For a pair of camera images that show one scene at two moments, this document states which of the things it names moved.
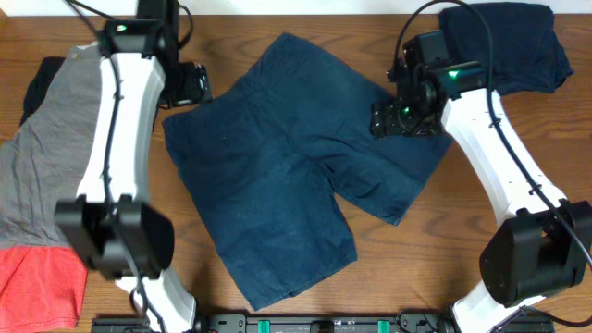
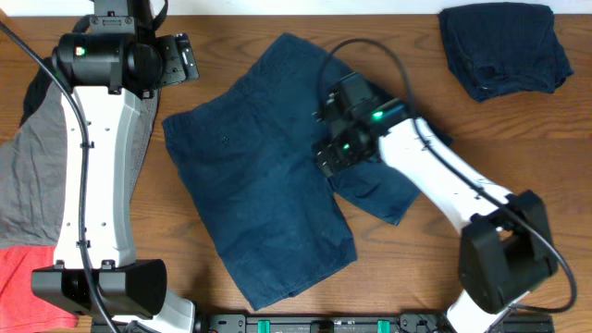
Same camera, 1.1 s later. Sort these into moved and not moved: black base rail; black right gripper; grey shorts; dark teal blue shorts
Moved: black right gripper
Not moved: dark teal blue shorts; grey shorts; black base rail
